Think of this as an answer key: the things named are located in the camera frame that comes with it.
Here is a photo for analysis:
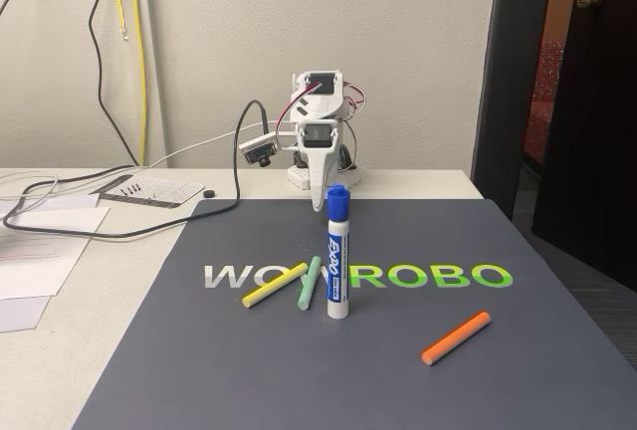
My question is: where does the blue Expo marker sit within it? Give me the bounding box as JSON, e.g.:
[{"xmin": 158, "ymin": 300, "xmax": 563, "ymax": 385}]
[{"xmin": 325, "ymin": 183, "xmax": 351, "ymax": 321}]

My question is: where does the yellow chalk stick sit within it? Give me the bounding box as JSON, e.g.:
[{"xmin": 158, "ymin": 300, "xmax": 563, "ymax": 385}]
[{"xmin": 241, "ymin": 262, "xmax": 309, "ymax": 309}]

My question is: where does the white cable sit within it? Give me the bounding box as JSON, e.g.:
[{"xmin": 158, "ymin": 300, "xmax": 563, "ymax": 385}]
[{"xmin": 0, "ymin": 119, "xmax": 300, "ymax": 215}]

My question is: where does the pale blue-white card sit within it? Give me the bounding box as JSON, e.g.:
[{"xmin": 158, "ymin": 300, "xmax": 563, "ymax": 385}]
[{"xmin": 0, "ymin": 295, "xmax": 52, "ymax": 334}]

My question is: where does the dark door frame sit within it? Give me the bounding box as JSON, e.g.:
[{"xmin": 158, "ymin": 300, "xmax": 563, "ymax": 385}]
[{"xmin": 470, "ymin": 0, "xmax": 556, "ymax": 222}]

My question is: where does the thick black camera cable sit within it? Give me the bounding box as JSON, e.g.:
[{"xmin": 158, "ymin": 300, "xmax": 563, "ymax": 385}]
[{"xmin": 2, "ymin": 0, "xmax": 271, "ymax": 240}]

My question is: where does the orange chalk stick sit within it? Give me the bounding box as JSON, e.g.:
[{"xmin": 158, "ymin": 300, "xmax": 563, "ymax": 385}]
[{"xmin": 420, "ymin": 310, "xmax": 492, "ymax": 367}]

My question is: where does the white gripper camera module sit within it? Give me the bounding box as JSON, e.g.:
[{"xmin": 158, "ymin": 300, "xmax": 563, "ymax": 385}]
[{"xmin": 239, "ymin": 131, "xmax": 280, "ymax": 168}]

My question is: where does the long yellow wire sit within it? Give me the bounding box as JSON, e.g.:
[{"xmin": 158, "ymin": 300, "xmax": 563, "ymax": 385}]
[{"xmin": 129, "ymin": 0, "xmax": 148, "ymax": 166}]

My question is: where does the striped paper sheet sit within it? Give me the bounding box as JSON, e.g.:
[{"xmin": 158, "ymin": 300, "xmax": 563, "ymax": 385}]
[{"xmin": 88, "ymin": 174, "xmax": 206, "ymax": 210}]

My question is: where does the green chalk stick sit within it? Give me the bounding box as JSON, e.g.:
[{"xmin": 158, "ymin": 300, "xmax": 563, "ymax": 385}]
[{"xmin": 297, "ymin": 255, "xmax": 322, "ymax": 311}]

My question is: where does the red black servo wire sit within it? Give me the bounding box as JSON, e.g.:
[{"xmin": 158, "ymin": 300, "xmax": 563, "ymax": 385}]
[{"xmin": 342, "ymin": 82, "xmax": 368, "ymax": 115}]

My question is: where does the dark wooden door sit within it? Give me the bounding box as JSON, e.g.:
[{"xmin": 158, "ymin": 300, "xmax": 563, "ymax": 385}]
[{"xmin": 531, "ymin": 0, "xmax": 637, "ymax": 295}]

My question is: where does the plain white paper sheet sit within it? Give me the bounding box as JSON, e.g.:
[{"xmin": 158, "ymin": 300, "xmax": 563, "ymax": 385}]
[{"xmin": 0, "ymin": 194, "xmax": 101, "ymax": 222}]

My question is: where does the grey WOWROBO mat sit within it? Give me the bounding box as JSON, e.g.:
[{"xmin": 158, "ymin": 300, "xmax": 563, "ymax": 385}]
[{"xmin": 72, "ymin": 198, "xmax": 637, "ymax": 430}]

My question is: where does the white printed paper sheet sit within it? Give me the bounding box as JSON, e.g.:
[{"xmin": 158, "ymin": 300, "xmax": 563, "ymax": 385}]
[{"xmin": 0, "ymin": 206, "xmax": 111, "ymax": 301}]

